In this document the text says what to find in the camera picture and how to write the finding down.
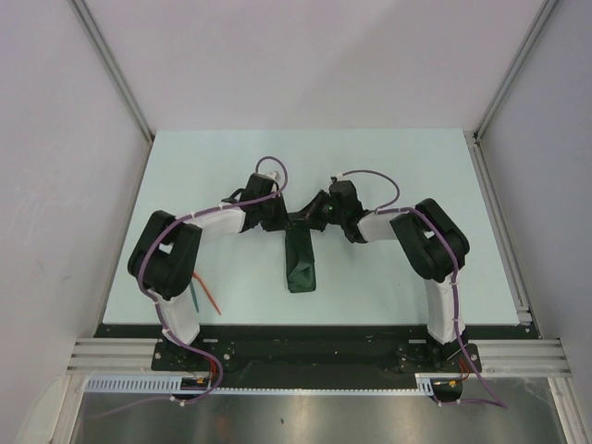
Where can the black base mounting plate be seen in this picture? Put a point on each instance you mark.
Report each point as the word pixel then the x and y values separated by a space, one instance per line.
pixel 292 357

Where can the right aluminium table rail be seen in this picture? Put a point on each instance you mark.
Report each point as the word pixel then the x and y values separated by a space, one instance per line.
pixel 501 232

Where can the teal plastic utensil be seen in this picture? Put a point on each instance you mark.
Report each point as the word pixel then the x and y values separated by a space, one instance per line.
pixel 194 297

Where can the right aluminium frame post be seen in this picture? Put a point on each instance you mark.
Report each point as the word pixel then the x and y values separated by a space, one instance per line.
pixel 525 50

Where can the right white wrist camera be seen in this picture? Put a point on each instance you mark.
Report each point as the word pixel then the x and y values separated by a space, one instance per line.
pixel 336 177

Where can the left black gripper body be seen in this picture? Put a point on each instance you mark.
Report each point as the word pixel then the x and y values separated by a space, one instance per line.
pixel 272 215

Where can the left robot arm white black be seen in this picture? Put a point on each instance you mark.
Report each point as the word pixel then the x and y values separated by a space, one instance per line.
pixel 165 255

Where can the dark green cloth napkin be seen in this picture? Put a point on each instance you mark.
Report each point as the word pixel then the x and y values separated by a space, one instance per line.
pixel 299 256

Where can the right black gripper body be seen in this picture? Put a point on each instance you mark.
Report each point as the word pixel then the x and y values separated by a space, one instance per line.
pixel 323 212

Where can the front aluminium extrusion rail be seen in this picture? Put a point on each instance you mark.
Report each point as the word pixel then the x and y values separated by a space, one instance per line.
pixel 499 358

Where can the aluminium frame post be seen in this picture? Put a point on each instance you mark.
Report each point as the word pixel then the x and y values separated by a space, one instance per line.
pixel 525 50
pixel 100 45

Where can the white slotted cable duct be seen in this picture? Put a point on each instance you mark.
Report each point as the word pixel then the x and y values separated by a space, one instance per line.
pixel 188 387

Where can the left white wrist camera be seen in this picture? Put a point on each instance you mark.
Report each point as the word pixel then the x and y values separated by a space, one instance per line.
pixel 275 176

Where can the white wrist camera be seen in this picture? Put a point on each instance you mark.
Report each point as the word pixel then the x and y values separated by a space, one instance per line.
pixel 275 176
pixel 336 177

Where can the left aluminium frame post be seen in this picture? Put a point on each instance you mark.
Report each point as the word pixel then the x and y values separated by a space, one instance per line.
pixel 100 45

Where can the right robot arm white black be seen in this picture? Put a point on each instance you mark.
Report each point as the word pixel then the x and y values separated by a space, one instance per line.
pixel 434 246

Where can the orange plastic fork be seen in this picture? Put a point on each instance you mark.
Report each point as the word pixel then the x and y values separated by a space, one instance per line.
pixel 207 292

